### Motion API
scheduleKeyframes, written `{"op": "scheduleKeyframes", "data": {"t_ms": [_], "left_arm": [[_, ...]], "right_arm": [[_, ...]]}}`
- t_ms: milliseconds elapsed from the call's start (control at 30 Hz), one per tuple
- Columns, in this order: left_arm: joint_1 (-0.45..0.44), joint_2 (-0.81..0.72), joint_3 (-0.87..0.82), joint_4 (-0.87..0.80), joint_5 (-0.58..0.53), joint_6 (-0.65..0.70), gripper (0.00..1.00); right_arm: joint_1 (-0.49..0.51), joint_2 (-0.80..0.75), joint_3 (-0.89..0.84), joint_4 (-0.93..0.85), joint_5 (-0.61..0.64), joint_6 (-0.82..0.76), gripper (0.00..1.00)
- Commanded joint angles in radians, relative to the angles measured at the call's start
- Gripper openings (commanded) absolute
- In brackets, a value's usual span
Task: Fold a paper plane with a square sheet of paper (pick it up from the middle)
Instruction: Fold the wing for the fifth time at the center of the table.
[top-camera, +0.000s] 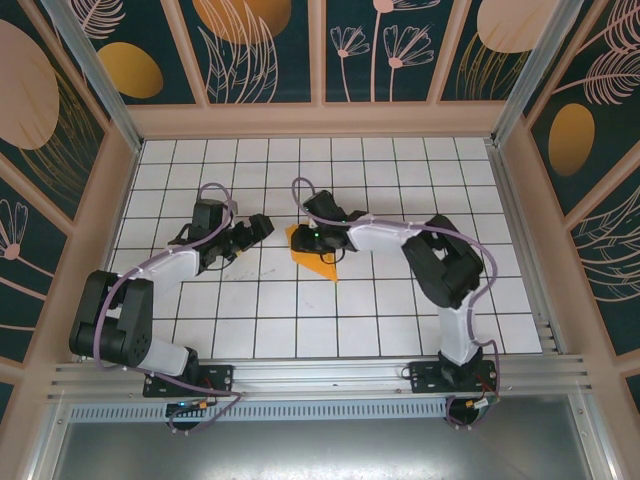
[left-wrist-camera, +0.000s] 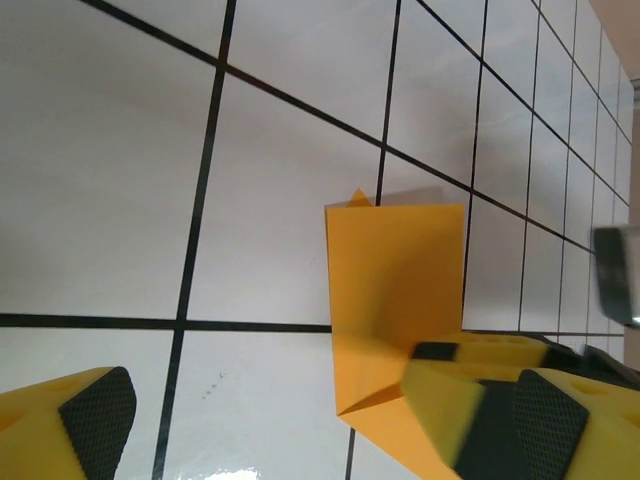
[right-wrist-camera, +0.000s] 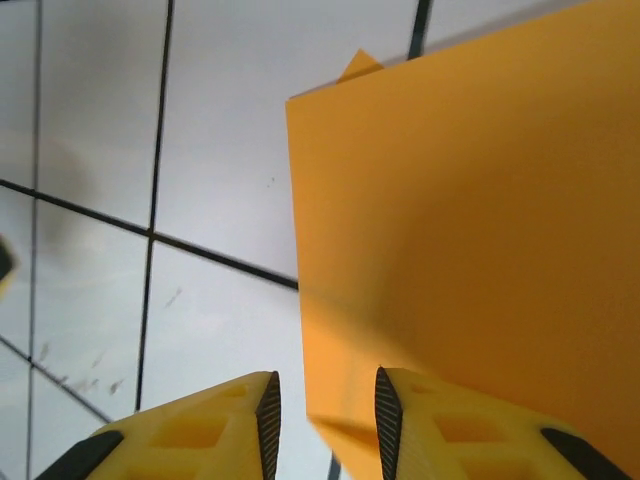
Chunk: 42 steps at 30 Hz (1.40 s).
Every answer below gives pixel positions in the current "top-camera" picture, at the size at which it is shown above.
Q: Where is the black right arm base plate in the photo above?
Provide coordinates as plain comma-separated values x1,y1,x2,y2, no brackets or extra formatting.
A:
408,360,501,394

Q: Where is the shiny metal sheet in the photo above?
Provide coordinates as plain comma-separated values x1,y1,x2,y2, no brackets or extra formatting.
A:
27,392,619,480

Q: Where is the aluminium frame post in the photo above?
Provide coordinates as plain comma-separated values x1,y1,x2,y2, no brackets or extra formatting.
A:
487,0,586,147
38,0,145,152

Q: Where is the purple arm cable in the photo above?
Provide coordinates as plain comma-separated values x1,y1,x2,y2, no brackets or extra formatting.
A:
291,176,497,432
94,182,244,435

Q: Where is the aluminium side rail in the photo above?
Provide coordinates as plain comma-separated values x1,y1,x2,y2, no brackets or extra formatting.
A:
487,142,565,355

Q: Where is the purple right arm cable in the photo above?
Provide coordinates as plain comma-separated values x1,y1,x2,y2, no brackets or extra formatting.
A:
291,176,497,432

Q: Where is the circuit board with yellow connector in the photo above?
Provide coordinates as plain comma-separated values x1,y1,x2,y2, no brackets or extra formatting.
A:
448,394,502,421
164,399,219,419

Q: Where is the aluminium mounting rail beam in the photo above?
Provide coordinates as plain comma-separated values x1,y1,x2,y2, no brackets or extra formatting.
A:
47,353,594,407

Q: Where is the orange paper sheet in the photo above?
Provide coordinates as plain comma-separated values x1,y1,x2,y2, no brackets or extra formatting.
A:
283,222,340,284

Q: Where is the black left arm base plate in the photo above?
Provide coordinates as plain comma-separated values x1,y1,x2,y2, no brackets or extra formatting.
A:
143,364,236,399

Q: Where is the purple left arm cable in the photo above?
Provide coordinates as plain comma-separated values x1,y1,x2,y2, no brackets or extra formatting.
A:
94,182,244,435

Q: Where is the grey slotted cable duct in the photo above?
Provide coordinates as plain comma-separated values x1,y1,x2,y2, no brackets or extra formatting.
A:
69,398,451,422

